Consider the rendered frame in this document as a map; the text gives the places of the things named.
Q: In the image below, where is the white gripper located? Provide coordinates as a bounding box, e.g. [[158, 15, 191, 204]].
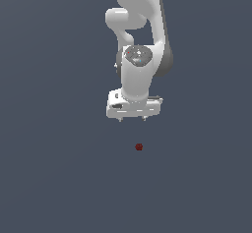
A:
[[105, 88, 164, 123]]

